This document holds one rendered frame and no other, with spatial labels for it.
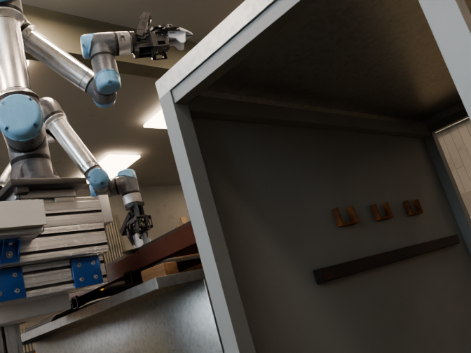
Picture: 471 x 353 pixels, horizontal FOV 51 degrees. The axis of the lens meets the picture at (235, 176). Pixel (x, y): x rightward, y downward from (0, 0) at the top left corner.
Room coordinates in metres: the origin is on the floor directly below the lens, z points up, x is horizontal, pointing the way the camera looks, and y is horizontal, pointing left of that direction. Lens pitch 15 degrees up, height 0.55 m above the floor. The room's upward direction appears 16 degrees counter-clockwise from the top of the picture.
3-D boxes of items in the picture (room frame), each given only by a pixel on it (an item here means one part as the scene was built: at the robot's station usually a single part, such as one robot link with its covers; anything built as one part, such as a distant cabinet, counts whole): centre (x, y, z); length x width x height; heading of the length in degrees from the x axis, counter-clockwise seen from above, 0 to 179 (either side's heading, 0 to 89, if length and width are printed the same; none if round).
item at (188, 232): (1.78, 0.46, 0.80); 1.62 x 0.04 x 0.06; 47
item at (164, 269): (1.51, 0.31, 0.70); 0.10 x 0.06 x 0.05; 58
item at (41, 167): (1.40, 0.59, 1.09); 0.15 x 0.15 x 0.10
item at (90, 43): (1.37, 0.30, 1.43); 0.11 x 0.08 x 0.09; 110
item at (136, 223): (1.96, 0.43, 1.00); 0.09 x 0.08 x 0.12; 47
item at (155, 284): (1.83, 0.68, 0.67); 1.30 x 0.20 x 0.03; 47
